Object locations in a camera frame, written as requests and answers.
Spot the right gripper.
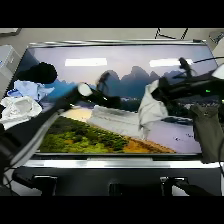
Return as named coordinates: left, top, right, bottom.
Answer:
left=152, top=77, right=175, bottom=103

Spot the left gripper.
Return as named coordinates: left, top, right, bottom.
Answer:
left=101, top=94, right=123, bottom=110

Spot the light grey garment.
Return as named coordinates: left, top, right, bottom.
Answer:
left=137, top=79, right=170, bottom=140

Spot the olive brown garment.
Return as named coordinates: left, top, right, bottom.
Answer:
left=189, top=104, right=224, bottom=165

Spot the black garment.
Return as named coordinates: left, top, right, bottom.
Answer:
left=15, top=61, right=59, bottom=85

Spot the light blue garment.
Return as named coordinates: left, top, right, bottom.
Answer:
left=7, top=79, right=55, bottom=102

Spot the white garment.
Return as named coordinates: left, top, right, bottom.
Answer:
left=0, top=95, right=44, bottom=130

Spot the black cable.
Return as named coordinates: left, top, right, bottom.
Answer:
left=192, top=55, right=224, bottom=65

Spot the silver frame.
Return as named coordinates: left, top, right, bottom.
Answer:
left=13, top=38, right=224, bottom=197

